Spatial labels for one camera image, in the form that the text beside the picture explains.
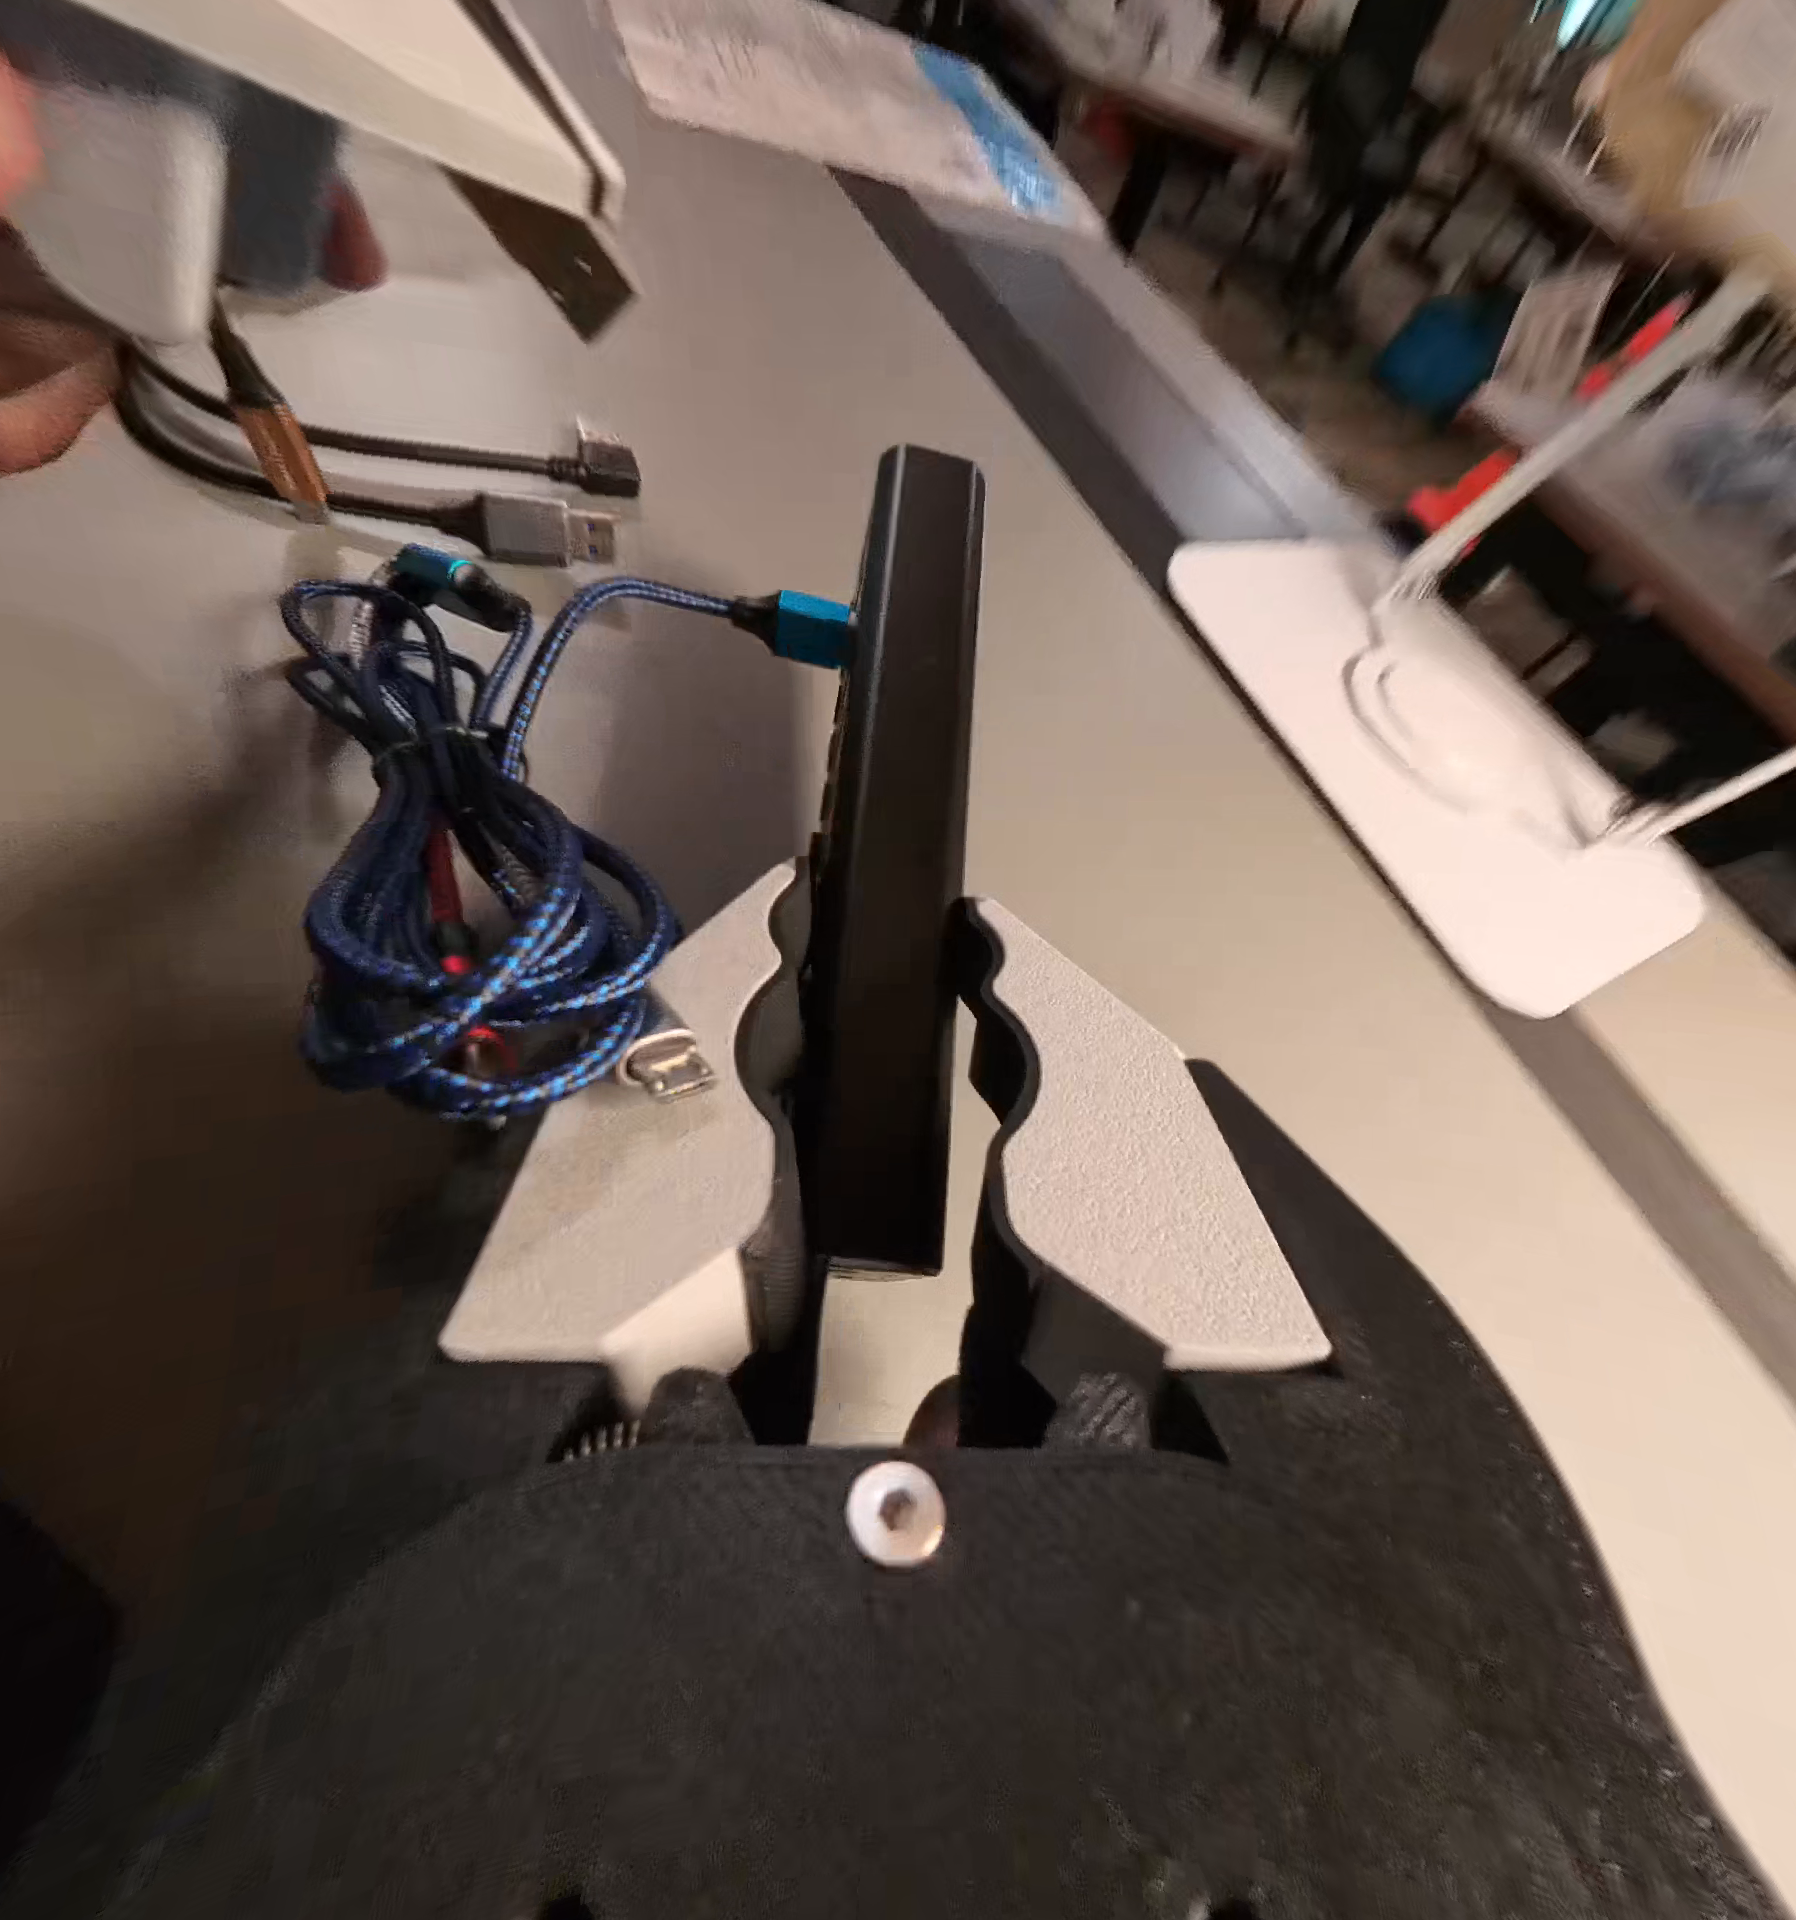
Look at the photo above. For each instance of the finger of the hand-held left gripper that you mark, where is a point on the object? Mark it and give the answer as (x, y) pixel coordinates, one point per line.
(284, 187)
(124, 210)

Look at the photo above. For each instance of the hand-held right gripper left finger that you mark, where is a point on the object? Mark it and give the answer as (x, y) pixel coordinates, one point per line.
(627, 1200)

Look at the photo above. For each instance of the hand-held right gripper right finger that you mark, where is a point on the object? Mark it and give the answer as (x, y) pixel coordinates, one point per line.
(1138, 1186)

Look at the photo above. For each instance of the black usb hub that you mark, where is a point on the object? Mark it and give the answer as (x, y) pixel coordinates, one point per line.
(898, 841)

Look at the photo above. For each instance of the USB plug adapter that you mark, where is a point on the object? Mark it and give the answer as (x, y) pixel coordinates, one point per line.
(531, 528)

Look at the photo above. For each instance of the white board with dark edge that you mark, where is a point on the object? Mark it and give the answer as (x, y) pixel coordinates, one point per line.
(386, 60)

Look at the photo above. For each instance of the paper sheet with blue print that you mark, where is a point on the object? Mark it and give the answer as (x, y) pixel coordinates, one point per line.
(839, 89)

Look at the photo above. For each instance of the blue bag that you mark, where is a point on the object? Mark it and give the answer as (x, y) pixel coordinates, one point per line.
(1446, 361)

